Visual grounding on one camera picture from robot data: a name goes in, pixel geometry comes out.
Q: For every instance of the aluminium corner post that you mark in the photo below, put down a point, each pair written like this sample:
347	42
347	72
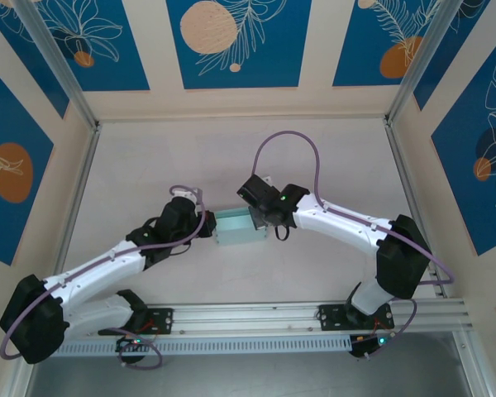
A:
417	62
53	54

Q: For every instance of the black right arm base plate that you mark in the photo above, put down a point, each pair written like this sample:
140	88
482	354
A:
332	317

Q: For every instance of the silver aluminium frame bar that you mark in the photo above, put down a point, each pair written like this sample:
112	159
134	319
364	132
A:
20	380
469	364

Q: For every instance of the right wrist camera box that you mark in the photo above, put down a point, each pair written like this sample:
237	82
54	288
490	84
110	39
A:
266	179

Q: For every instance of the aluminium table side rail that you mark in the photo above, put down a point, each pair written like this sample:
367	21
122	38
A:
409	173
72	198

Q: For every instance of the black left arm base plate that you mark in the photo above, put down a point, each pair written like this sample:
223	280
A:
163	320

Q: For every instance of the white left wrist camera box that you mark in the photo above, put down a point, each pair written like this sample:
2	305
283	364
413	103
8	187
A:
190	193

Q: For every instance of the teal paper box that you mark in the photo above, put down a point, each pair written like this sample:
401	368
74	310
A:
235	229

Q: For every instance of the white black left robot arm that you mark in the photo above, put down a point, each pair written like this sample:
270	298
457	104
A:
95	269

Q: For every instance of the aluminium mounting rail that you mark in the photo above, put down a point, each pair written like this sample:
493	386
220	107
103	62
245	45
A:
248	318

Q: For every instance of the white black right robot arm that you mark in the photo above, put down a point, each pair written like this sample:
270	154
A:
339	219

